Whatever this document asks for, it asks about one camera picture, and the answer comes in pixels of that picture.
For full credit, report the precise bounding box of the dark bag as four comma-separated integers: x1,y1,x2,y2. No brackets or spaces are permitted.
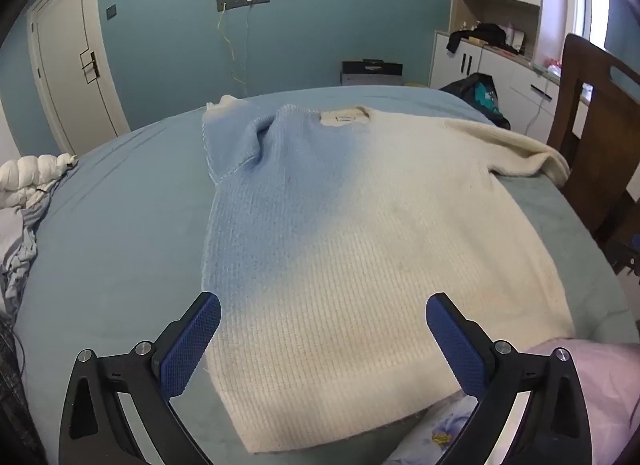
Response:
440,73,512,130

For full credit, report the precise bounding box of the brown wooden chair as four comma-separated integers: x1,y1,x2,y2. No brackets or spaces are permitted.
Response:
546,34,640,286

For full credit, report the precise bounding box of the dark door handle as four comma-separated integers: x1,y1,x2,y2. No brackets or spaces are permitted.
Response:
80,51,101,86

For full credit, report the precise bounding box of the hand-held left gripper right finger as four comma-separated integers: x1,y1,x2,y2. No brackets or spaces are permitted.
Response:
425,292,594,465

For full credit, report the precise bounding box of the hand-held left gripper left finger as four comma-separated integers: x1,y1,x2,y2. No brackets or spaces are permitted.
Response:
59,291,222,465

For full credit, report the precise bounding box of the dark grey cloth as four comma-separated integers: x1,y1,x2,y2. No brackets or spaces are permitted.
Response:
0,310,46,465

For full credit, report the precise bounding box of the window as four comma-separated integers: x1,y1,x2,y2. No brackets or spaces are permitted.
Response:
572,0,640,60

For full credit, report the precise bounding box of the grey striped cloth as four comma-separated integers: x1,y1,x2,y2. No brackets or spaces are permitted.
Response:
0,190,63,316

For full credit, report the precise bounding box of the yellow cable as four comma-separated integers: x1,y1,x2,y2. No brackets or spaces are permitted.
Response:
218,4,248,90

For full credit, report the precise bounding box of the black box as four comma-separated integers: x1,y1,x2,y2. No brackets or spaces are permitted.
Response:
341,60,403,88

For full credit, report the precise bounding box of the white cable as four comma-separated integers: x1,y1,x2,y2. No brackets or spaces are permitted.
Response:
242,2,251,96

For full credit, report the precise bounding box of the floral printed cloth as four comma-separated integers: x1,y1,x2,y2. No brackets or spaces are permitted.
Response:
385,390,486,465

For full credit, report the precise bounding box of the black garment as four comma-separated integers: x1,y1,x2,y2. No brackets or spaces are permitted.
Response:
446,23,508,54

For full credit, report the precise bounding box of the white door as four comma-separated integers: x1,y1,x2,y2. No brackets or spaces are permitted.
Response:
27,0,132,156

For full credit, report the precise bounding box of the blue and cream knit sweater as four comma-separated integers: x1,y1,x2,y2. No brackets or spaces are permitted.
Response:
200,94,576,455

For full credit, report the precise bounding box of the white low cabinet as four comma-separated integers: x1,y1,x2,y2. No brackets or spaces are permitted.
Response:
429,31,591,146

